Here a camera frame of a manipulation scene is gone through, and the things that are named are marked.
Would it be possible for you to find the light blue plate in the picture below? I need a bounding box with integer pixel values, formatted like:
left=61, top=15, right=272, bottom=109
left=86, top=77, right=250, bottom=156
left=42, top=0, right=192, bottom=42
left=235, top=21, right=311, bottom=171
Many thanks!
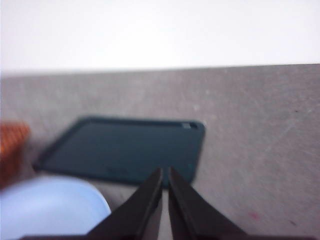
left=0, top=176, right=111, bottom=240

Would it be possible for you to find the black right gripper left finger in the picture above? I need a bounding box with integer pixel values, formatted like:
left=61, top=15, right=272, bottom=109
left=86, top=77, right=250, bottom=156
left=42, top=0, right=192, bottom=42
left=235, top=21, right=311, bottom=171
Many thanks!
left=63, top=167, right=163, bottom=240

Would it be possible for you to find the brown wicker basket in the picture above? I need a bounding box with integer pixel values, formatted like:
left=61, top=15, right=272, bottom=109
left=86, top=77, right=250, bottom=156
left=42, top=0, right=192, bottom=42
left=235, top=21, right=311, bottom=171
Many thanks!
left=0, top=120, right=31, bottom=190

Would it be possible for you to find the dark green rectangular tray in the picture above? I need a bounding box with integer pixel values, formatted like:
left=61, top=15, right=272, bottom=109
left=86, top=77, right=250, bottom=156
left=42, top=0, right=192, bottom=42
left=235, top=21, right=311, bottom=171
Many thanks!
left=35, top=116, right=206, bottom=187

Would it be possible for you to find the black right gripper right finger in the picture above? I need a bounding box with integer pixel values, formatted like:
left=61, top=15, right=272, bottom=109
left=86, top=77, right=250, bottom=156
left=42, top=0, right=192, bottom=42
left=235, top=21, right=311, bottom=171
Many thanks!
left=168, top=167, right=253, bottom=240

